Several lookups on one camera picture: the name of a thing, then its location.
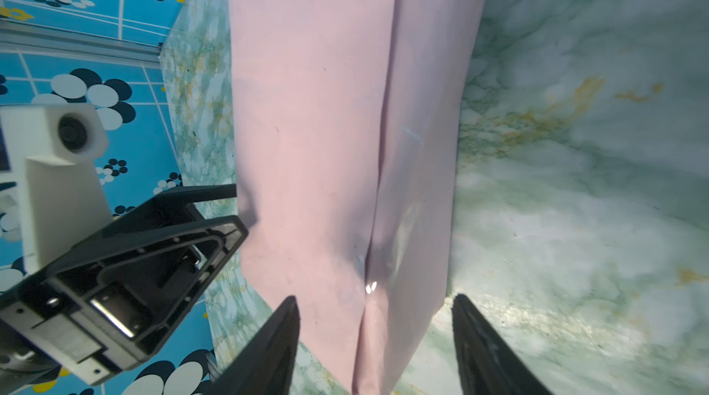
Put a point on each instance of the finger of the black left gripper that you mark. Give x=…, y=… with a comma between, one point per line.
x=173, y=214

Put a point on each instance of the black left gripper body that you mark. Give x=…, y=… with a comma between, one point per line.
x=112, y=302

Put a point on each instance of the aluminium frame post left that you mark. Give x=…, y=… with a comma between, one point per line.
x=47, y=41

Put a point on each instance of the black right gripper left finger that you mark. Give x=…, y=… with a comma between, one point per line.
x=266, y=364

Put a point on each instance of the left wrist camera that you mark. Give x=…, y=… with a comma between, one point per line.
x=51, y=153

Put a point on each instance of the purple wrapping paper sheet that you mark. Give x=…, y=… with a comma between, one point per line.
x=346, y=119

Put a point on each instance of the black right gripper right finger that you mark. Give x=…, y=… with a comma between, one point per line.
x=486, y=364

